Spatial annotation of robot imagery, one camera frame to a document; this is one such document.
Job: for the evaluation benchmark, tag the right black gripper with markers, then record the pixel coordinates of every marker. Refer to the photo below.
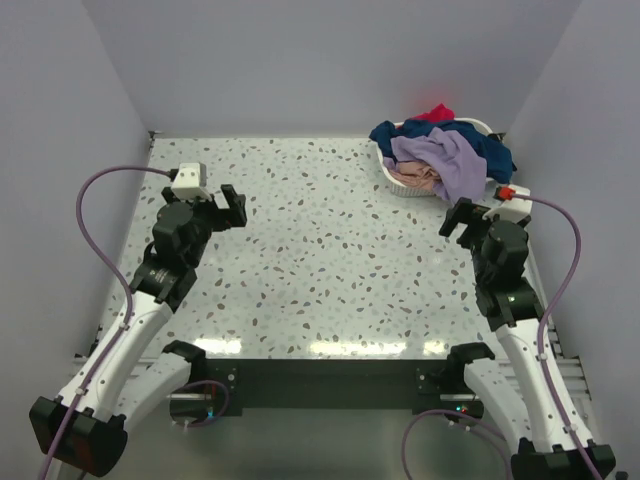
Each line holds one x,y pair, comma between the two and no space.
460,212

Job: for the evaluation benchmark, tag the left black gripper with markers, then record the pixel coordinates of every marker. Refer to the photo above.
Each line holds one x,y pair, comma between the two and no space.
234,216

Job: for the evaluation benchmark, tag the lavender t shirt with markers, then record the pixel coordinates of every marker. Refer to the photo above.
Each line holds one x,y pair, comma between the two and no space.
462,171

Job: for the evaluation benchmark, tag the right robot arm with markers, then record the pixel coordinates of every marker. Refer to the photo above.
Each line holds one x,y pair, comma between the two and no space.
544,432

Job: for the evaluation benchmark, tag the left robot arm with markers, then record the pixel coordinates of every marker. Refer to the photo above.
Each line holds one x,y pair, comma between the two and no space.
88,423

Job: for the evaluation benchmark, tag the navy blue t shirt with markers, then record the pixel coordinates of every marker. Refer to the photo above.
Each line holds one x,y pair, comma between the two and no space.
482,139

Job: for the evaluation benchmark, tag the peach pink t shirt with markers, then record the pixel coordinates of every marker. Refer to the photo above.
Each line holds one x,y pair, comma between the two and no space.
416,174

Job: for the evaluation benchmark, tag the white laundry basket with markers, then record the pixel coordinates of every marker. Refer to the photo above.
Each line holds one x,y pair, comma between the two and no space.
399,189

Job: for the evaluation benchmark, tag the red t shirt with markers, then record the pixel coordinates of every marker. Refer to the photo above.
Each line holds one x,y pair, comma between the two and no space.
439,113

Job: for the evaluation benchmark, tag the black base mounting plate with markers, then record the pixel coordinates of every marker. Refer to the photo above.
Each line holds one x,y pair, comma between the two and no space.
231,386

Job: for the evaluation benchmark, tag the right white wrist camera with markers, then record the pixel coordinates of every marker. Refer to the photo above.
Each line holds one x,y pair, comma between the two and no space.
514,204

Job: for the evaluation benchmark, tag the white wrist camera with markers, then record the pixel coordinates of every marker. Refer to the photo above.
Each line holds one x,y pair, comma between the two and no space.
189,183
514,204

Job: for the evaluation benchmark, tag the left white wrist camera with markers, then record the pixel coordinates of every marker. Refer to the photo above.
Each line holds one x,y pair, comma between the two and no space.
189,183

